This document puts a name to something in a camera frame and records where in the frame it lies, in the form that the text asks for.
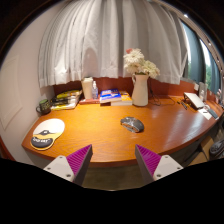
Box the cream lidded tumbler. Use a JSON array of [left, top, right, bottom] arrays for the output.
[[81, 76, 95, 100]]

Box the clear small spray bottle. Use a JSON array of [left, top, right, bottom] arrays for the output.
[[91, 80, 100, 100]]

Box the grey black computer mouse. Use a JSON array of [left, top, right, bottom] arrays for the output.
[[120, 116, 145, 134]]

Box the black cable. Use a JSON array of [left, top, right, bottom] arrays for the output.
[[148, 79, 176, 107]]

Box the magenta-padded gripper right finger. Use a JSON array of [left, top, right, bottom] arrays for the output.
[[134, 144, 184, 185]]

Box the white paper card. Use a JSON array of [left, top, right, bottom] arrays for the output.
[[198, 108, 213, 121]]

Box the cream ceramic pitcher vase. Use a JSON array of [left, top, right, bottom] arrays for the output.
[[131, 73, 150, 107]]

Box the white pleated curtain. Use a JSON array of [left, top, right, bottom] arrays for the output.
[[37, 0, 189, 89]]

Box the white yellow round mouse pad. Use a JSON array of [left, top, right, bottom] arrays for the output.
[[30, 118, 66, 151]]

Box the dark green mug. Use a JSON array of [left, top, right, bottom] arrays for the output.
[[35, 98, 52, 116]]

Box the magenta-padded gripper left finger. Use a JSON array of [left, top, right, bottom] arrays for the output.
[[43, 144, 94, 187]]

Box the orange book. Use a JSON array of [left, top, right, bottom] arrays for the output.
[[110, 91, 134, 107]]

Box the red flat book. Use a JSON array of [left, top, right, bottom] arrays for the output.
[[78, 97, 101, 105]]

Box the yellow black book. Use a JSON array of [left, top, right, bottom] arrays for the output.
[[55, 89, 83, 99]]

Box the white yellow book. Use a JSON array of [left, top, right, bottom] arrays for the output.
[[50, 102, 78, 111]]

